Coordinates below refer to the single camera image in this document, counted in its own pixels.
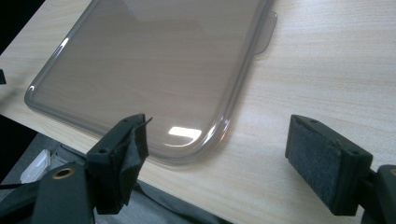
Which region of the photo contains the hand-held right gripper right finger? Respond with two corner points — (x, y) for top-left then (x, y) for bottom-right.
(284, 114), (374, 217)

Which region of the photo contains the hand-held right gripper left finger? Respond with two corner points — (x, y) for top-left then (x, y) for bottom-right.
(86, 113), (153, 216)

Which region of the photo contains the clear grey plastic lid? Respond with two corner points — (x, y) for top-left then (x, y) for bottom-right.
(23, 0), (278, 166)

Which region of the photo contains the dark grey cloth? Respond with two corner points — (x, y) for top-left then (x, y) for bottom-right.
(0, 133), (233, 224)

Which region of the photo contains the clear plastic piece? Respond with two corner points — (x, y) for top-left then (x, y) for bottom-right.
(20, 148), (52, 185)

